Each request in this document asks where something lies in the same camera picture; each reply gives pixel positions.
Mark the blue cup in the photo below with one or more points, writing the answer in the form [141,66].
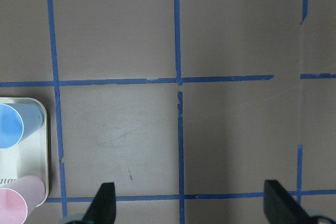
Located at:
[18,121]

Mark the cream serving tray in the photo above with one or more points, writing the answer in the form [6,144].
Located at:
[31,155]

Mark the pink cup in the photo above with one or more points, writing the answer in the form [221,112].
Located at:
[20,197]

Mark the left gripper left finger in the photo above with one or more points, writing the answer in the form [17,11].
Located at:
[103,207]

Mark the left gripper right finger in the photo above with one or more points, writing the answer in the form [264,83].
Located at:
[280,207]

